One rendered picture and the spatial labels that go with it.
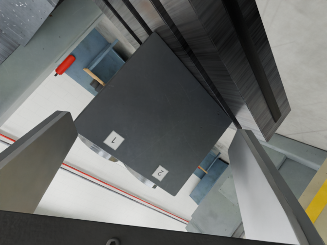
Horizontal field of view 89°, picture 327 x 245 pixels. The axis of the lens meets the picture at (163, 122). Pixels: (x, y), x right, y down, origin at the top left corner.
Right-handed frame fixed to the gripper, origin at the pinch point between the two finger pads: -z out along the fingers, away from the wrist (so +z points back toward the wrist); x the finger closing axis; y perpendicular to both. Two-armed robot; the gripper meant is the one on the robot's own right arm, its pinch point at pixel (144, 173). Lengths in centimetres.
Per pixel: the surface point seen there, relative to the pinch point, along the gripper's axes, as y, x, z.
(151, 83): 4.8, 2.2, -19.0
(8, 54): 10, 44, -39
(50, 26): 4, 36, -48
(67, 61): 130, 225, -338
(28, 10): 0, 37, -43
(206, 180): 584, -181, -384
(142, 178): 20.0, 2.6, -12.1
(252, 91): 4.1, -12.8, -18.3
